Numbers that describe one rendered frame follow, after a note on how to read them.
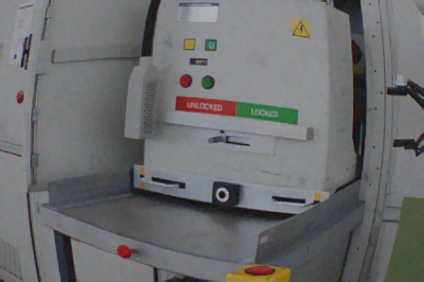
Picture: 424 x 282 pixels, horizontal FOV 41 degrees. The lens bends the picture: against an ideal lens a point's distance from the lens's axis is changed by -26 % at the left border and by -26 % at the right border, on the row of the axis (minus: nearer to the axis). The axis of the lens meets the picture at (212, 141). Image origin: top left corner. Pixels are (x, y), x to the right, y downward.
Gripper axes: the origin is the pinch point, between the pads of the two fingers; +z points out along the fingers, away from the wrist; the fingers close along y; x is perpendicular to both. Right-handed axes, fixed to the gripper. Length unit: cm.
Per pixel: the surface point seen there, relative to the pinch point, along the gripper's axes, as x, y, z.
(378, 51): -22.2, 31.3, -3.6
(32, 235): -112, -2, 131
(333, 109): -14.1, 8.0, 15.9
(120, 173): -34, 1, 69
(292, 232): -2.9, -24.3, 27.0
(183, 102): -25, 15, 52
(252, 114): -19.8, 9.2, 36.0
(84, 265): -99, -15, 100
